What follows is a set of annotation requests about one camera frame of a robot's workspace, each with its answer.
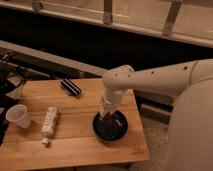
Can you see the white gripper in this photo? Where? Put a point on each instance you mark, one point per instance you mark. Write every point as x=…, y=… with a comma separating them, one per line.
x=110, y=101

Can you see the red pepper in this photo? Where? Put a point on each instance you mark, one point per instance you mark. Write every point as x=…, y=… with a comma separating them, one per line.
x=107, y=116

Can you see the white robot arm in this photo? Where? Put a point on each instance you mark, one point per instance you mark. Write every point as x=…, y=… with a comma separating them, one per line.
x=169, y=80

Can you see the black ceramic bowl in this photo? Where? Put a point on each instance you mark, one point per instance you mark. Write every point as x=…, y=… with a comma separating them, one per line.
x=111, y=129

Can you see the black striped rectangular box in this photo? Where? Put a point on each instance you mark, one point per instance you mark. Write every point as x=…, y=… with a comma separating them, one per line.
x=70, y=88

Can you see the white plastic bottle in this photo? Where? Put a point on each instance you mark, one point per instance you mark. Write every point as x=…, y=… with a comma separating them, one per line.
x=49, y=124

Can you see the white paper cup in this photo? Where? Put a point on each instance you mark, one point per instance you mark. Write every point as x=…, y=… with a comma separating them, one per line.
x=19, y=116

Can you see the metal railing frame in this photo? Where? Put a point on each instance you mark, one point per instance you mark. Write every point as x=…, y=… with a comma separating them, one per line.
x=188, y=21

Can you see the black equipment with cables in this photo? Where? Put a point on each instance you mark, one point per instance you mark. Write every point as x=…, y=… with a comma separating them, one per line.
x=11, y=84

